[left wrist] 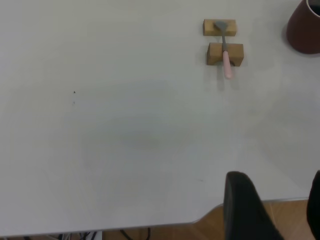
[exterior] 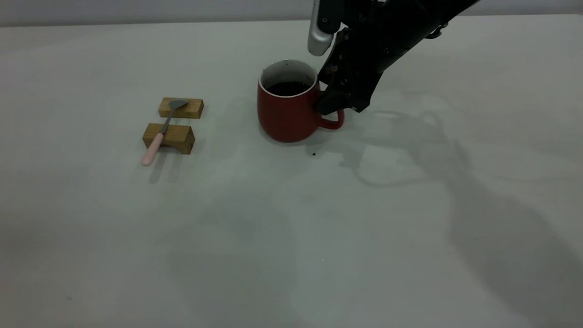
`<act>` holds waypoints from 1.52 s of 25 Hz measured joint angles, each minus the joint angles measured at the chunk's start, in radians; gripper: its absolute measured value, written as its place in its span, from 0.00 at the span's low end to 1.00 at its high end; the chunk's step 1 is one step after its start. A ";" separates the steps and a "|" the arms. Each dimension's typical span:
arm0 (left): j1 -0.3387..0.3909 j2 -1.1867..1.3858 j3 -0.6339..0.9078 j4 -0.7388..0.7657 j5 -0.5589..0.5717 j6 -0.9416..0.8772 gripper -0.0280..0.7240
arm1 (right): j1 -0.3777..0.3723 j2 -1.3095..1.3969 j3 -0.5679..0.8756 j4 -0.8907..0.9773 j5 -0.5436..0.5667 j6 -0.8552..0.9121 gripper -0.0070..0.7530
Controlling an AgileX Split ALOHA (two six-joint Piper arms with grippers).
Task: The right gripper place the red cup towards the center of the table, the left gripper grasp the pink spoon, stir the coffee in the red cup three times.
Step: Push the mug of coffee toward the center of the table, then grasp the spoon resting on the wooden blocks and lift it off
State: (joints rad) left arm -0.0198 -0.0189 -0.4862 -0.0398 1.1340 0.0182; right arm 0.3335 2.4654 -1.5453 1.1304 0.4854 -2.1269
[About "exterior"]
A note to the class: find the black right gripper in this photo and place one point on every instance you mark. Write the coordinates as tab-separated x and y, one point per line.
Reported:
360	64

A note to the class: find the dark coffee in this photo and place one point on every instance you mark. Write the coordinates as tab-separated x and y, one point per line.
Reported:
288	88

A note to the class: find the red ceramic mug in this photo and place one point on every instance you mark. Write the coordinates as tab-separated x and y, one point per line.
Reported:
287	118

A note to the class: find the arched wooden block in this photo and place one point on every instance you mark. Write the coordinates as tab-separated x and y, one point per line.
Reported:
177	136

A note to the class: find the grey wrist camera housing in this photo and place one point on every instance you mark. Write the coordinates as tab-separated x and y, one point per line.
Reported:
319	36

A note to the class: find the flat wooden block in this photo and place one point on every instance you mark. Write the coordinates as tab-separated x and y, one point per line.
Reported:
189	109

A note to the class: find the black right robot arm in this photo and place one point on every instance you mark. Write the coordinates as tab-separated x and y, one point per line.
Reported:
419	16

